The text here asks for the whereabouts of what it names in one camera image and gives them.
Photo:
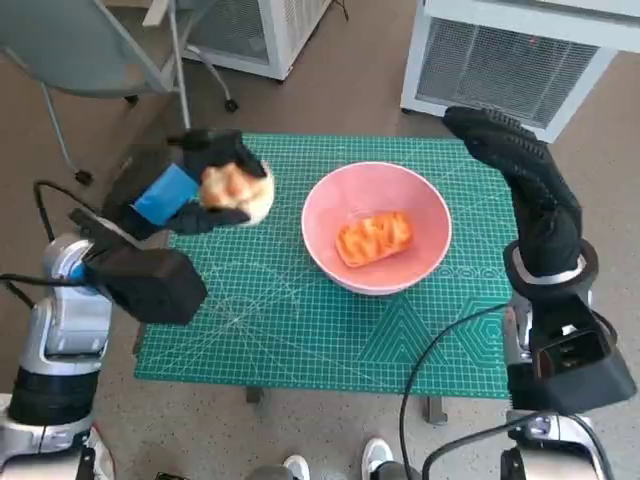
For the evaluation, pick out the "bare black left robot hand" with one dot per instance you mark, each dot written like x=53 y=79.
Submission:
x=160 y=195

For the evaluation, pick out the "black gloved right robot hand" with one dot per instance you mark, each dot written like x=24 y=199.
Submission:
x=545 y=220

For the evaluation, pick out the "pale round toy bread roll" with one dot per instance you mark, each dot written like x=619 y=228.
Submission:
x=235 y=192

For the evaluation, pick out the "pink bowl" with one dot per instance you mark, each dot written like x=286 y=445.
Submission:
x=325 y=200

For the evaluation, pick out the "orange toy bread loaf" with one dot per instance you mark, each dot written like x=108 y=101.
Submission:
x=375 y=237

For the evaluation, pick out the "white mesh-front cabinet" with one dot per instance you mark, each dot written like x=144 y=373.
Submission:
x=500 y=65
x=280 y=30

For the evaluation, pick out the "grey chair on castors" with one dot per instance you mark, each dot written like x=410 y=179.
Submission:
x=75 y=45

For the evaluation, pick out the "green cutting mat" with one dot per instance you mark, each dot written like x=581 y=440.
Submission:
x=300 y=340

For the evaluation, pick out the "grey metal table leg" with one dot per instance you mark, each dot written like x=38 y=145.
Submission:
x=254 y=396
x=435 y=411

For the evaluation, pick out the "person's white shoe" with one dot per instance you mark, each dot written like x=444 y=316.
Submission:
x=296 y=468
x=376 y=457

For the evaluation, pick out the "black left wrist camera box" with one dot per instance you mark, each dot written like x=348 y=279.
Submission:
x=150 y=290

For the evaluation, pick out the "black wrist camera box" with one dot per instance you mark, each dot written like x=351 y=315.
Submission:
x=150 y=290
x=590 y=375

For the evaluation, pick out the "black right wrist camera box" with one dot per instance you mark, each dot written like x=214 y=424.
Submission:
x=590 y=375

